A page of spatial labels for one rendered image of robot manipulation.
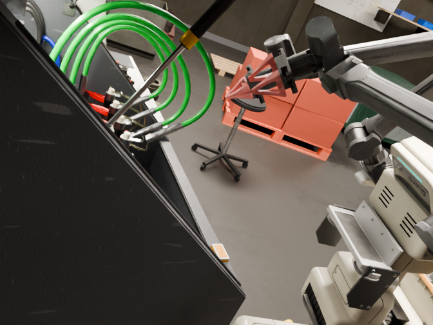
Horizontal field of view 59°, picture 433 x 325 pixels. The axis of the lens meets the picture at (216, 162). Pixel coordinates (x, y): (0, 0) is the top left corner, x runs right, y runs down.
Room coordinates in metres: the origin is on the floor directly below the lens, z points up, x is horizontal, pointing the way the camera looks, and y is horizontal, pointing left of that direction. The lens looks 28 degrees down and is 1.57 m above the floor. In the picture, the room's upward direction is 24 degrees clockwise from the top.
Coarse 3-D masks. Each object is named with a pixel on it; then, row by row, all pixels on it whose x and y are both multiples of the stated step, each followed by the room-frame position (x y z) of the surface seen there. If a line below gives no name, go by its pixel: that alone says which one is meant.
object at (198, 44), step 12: (96, 12) 0.72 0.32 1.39; (156, 12) 0.78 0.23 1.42; (168, 12) 0.80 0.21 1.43; (72, 24) 0.70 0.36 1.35; (180, 24) 0.81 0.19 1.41; (60, 48) 0.69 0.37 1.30; (204, 48) 0.85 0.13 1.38; (204, 60) 0.86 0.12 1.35; (204, 108) 0.88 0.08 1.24; (192, 120) 0.87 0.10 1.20
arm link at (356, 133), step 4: (356, 128) 1.18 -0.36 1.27; (360, 128) 1.18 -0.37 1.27; (364, 128) 1.18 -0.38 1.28; (348, 132) 1.18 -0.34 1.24; (352, 132) 1.17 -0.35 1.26; (356, 132) 1.16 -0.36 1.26; (360, 132) 1.16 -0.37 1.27; (364, 132) 1.16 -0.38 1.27; (348, 136) 1.17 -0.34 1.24; (352, 136) 1.15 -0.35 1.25; (356, 136) 1.14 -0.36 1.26; (360, 136) 1.14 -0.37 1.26; (364, 136) 1.14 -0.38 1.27; (348, 140) 1.16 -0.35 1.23; (352, 140) 1.13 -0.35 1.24; (348, 144) 1.14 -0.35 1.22; (376, 148) 1.15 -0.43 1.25; (376, 152) 1.15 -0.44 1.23; (380, 152) 1.15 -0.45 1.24; (348, 156) 1.15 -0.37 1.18
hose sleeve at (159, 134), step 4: (176, 124) 0.86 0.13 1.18; (180, 124) 0.86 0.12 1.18; (164, 128) 0.84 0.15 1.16; (168, 128) 0.84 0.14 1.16; (172, 128) 0.85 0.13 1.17; (176, 128) 0.85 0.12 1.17; (180, 128) 0.86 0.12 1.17; (156, 132) 0.83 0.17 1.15; (160, 132) 0.83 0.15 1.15; (164, 132) 0.84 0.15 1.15; (168, 132) 0.84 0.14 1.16; (172, 132) 0.85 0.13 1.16; (152, 136) 0.82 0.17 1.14; (156, 136) 0.83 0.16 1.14; (160, 136) 0.83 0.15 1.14
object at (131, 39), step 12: (120, 0) 4.73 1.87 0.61; (132, 0) 5.60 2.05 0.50; (144, 0) 5.65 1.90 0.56; (156, 0) 5.71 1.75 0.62; (120, 12) 4.75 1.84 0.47; (132, 12) 4.79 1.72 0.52; (144, 12) 4.84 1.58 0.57; (156, 24) 4.90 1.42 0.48; (108, 36) 4.72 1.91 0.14; (120, 36) 4.77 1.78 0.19; (132, 36) 4.81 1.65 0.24; (120, 48) 4.87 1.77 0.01; (132, 48) 4.92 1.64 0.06; (144, 48) 4.88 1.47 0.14
